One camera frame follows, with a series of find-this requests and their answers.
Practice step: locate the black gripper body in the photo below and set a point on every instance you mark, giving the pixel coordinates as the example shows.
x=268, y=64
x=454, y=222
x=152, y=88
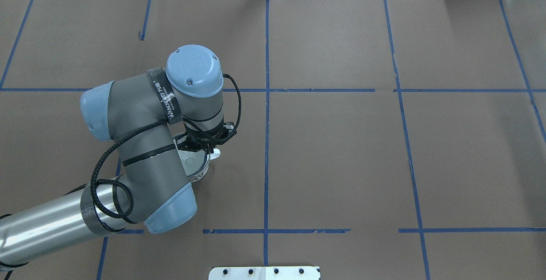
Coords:
x=197, y=143

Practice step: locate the clear glass funnel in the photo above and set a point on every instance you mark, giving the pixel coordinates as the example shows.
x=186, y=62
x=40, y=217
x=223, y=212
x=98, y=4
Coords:
x=196, y=163

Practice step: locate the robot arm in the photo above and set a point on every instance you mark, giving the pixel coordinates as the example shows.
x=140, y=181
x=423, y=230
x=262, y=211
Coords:
x=141, y=178

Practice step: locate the white enamel mug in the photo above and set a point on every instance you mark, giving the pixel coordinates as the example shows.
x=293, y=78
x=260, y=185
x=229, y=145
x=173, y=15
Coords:
x=196, y=164

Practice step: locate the brown paper table cover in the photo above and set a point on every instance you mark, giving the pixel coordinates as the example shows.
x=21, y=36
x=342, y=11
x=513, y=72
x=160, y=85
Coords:
x=379, y=139

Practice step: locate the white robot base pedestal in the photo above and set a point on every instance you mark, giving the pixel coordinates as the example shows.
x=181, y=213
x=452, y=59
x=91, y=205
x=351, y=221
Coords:
x=265, y=273

